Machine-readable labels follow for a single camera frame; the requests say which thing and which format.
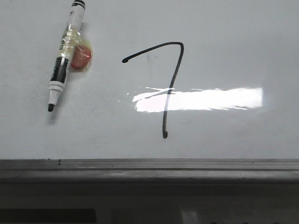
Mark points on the red round magnet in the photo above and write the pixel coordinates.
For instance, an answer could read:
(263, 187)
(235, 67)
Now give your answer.
(81, 58)

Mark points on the black white whiteboard marker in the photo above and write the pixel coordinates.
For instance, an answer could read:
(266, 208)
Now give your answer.
(69, 41)

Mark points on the white whiteboard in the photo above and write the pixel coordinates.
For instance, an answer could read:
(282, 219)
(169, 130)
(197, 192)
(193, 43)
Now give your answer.
(168, 79)

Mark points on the grey aluminium whiteboard tray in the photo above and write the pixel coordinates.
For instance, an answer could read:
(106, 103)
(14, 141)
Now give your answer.
(149, 191)

